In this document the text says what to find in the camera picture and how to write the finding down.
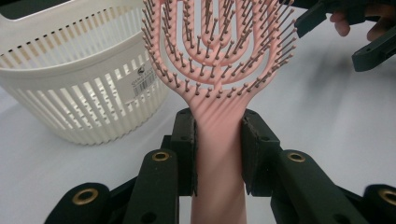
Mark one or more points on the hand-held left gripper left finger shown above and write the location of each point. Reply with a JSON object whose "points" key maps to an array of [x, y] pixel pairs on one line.
{"points": [[185, 155]]}

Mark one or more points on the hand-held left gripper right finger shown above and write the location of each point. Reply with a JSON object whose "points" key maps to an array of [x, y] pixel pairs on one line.
{"points": [[258, 155]]}

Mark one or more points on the pink hairbrush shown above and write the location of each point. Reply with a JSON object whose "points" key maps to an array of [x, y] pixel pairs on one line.
{"points": [[218, 155]]}

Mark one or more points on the white slatted plastic basket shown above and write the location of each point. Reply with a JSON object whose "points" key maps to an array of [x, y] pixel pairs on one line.
{"points": [[62, 102]]}

